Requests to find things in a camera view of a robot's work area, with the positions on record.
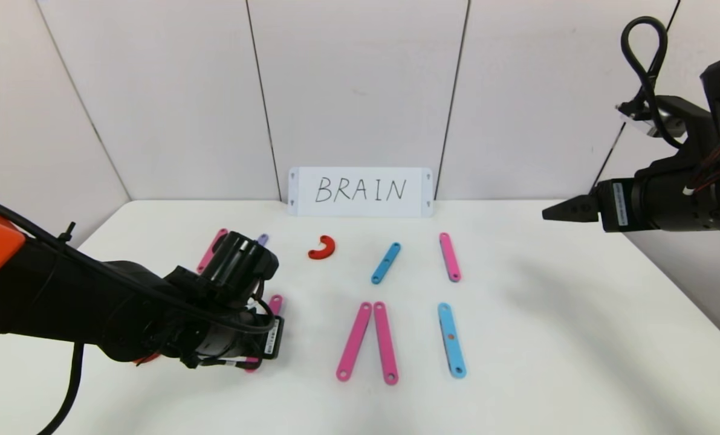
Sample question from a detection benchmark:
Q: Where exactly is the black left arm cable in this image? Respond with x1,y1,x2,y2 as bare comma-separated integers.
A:
36,342,86,435

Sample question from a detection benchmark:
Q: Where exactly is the blue plastic bar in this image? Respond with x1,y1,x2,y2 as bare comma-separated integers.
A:
371,242,401,285

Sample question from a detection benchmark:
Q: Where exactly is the blue bar with orange dot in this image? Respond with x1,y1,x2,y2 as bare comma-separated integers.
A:
438,303,467,379

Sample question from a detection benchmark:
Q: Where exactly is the small red curved piece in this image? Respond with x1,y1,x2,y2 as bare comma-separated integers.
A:
308,235,336,260

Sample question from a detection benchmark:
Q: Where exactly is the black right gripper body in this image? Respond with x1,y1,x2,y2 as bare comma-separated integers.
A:
597,170,697,233

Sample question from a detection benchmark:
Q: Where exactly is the black right arm cable loop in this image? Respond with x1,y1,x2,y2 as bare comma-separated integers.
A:
621,16,690,149

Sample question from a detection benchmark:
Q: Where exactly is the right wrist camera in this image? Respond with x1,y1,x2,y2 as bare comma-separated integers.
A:
615,97,708,143

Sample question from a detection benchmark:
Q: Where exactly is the pink plastic bar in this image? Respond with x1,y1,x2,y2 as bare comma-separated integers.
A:
245,295,284,373
196,228,229,274
439,233,461,283
373,301,399,385
336,302,373,382

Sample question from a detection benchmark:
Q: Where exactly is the white sign reading BRAIN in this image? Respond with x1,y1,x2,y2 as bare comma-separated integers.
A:
288,167,434,218

